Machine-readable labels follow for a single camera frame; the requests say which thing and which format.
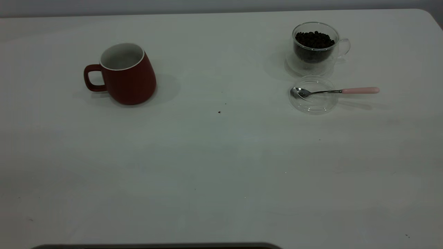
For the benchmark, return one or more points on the red ceramic mug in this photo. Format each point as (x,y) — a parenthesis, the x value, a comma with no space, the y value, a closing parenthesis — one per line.
(131,84)

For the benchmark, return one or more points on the dark coffee beans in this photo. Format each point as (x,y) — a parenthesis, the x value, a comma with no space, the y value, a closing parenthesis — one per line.
(314,43)

